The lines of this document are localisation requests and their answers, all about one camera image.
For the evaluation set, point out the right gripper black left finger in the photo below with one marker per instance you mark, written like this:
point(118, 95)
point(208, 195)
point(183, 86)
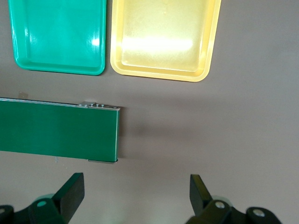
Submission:
point(67, 198)

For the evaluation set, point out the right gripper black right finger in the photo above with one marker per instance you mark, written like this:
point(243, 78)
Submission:
point(198, 196)

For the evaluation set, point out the green conveyor belt unit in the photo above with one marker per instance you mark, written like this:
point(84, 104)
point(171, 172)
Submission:
point(58, 129)

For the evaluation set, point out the green plastic tray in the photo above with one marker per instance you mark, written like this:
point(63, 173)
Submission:
point(58, 32)

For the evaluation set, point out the yellow plastic tray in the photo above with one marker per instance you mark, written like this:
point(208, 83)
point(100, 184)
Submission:
point(163, 32)

